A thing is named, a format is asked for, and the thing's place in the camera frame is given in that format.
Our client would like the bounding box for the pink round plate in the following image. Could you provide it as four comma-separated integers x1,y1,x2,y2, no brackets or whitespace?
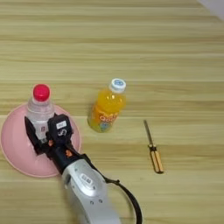
0,101,82,179

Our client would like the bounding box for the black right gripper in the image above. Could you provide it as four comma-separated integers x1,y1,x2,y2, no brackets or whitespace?
24,115,86,176

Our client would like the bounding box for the screwdriver with orange black handle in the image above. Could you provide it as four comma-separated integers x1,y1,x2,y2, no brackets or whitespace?
142,119,165,175

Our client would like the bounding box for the clear water bottle red cap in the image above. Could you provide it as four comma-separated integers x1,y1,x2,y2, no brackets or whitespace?
25,83,56,144

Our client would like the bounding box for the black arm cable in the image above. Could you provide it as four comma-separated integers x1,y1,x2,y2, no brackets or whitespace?
87,157,144,224

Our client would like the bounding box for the black box with white label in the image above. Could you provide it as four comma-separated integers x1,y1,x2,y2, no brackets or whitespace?
46,114,74,144

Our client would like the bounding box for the orange juice bottle white cap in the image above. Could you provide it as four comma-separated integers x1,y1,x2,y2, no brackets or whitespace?
87,77,128,134

